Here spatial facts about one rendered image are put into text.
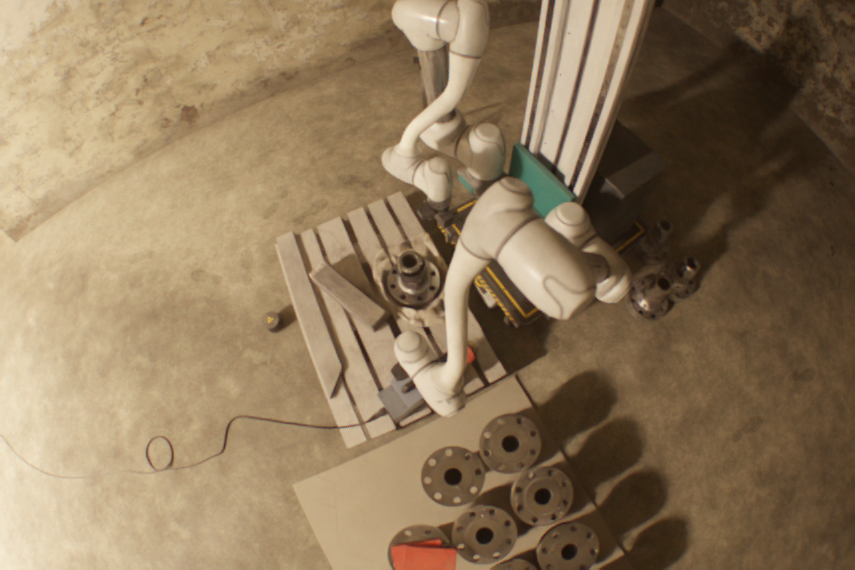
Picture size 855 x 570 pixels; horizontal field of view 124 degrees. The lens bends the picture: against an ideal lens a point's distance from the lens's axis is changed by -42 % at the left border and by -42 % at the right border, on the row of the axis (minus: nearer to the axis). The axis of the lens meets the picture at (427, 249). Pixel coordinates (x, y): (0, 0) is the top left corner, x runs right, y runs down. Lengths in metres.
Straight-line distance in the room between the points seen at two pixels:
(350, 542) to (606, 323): 1.71
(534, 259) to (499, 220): 0.11
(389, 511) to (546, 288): 1.45
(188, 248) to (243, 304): 0.68
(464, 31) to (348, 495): 1.92
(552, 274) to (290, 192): 2.21
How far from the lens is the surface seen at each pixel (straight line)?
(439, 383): 1.13
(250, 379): 2.23
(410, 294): 1.92
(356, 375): 1.88
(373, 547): 2.00
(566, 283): 0.75
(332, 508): 2.01
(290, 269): 2.17
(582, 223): 1.36
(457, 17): 1.19
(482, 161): 1.59
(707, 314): 2.59
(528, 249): 0.77
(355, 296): 1.92
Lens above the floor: 1.94
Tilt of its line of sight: 59 degrees down
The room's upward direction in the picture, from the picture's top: 5 degrees counter-clockwise
